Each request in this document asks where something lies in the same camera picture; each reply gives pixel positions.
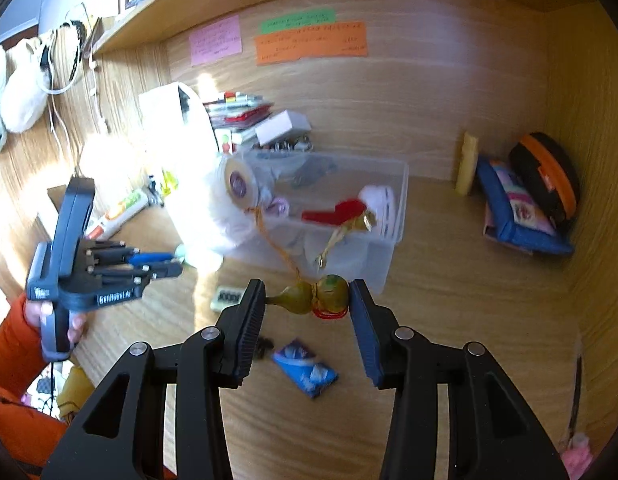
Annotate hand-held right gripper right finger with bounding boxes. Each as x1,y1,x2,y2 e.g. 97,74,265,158
349,279,570,480

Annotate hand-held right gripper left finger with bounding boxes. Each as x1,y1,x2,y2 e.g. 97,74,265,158
41,278,267,480

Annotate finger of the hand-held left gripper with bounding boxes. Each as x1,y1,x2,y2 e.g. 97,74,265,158
90,261,184,289
86,242,177,267

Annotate yellow gourd pendant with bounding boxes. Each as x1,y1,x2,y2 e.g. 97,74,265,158
254,207,350,322

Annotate clear plastic storage box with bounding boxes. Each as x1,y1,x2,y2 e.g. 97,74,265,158
224,149,410,296

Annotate cream tape roll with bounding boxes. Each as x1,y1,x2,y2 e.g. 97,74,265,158
224,157,262,208

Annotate red pouch with gold trim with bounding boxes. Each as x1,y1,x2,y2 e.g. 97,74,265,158
301,199,378,268

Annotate person's left forearm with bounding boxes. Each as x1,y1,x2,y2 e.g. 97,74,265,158
0,294,44,401

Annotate wooden desktop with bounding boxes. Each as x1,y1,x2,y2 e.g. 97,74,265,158
36,170,584,480

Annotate person's left hand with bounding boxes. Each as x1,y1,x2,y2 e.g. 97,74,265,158
24,299,90,345

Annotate white and orange tube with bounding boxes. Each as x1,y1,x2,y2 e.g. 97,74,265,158
84,187,150,241

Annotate small blue box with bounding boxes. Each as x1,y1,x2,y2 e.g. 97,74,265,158
271,338,340,400

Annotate white plush cloth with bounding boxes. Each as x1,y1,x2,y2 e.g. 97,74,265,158
164,155,290,256

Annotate yellow cloth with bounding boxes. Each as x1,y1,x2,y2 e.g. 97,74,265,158
56,366,96,421

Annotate large white box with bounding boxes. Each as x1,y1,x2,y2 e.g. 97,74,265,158
139,81,220,161

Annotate brown notebook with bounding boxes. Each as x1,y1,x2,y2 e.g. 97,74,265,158
484,205,534,256

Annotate metal binder clips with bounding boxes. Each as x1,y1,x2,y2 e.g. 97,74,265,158
263,135,314,153

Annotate grey cloth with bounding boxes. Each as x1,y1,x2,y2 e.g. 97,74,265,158
289,157,340,186

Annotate small white box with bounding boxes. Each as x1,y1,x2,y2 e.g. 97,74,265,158
255,110,312,145

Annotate blue pouch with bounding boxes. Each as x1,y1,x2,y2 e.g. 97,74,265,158
476,156,574,256

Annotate orange jacket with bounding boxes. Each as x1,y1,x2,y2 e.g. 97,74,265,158
0,380,180,480

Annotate black and white headband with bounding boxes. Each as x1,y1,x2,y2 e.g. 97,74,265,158
64,2,97,86

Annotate pale yellow block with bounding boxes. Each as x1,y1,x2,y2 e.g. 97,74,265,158
455,132,480,196

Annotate pink printed packet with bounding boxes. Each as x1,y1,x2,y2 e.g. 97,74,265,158
491,160,557,233

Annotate thin black stick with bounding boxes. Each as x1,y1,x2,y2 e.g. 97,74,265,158
569,345,584,441

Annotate pink paper note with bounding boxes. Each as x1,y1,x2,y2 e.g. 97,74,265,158
190,15,243,67

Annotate pink fluffy thing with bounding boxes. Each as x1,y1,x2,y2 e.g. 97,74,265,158
561,435,594,476

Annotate black and orange case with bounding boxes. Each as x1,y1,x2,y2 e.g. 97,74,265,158
509,132,580,233

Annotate orange paper note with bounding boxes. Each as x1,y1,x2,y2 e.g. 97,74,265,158
255,21,368,66

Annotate green paper note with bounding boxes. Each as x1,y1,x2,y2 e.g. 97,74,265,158
259,8,336,36

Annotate white cable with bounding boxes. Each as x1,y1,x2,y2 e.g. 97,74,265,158
49,50,110,146

